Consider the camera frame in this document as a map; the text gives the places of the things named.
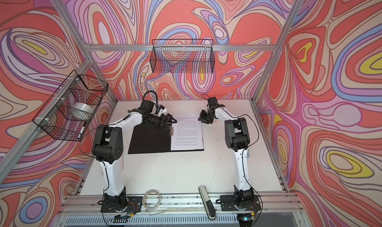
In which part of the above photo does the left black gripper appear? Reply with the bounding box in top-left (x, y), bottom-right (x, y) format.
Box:
top-left (145, 113), bottom-right (177, 131)

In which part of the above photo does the white and black file folder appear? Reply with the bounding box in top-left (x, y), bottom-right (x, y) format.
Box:
top-left (127, 124), bottom-right (187, 154)

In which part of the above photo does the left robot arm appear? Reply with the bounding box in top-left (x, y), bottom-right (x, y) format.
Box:
top-left (92, 90), bottom-right (177, 213)

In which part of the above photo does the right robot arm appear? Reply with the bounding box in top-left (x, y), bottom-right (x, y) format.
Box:
top-left (198, 97), bottom-right (261, 211)

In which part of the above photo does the silver tape roll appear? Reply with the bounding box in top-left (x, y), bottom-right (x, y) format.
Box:
top-left (72, 102), bottom-right (94, 115)

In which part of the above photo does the white and black stapler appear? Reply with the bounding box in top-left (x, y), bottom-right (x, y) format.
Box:
top-left (199, 185), bottom-right (216, 221)

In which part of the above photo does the marker pen in basket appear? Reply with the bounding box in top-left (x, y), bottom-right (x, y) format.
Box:
top-left (78, 122), bottom-right (87, 140)

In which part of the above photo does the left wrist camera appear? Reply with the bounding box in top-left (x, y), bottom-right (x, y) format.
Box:
top-left (155, 105), bottom-right (167, 117)

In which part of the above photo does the rear black wire basket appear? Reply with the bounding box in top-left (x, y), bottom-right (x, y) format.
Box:
top-left (150, 39), bottom-right (215, 74)

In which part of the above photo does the black wire basket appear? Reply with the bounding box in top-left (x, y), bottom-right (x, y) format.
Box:
top-left (33, 71), bottom-right (108, 141)
top-left (150, 39), bottom-right (215, 74)

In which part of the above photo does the white coiled cable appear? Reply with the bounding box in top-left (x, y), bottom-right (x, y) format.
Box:
top-left (142, 189), bottom-right (162, 210)

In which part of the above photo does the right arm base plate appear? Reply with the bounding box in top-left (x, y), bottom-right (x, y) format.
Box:
top-left (215, 195), bottom-right (262, 212)

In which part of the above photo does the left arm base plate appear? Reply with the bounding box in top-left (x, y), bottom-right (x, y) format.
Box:
top-left (98, 194), bottom-right (142, 213)

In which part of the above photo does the left black wire basket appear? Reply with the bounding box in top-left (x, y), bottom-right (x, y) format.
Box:
top-left (33, 71), bottom-right (108, 141)

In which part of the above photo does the aluminium frame rail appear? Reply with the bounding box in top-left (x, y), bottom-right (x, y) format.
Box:
top-left (53, 192), bottom-right (312, 227)

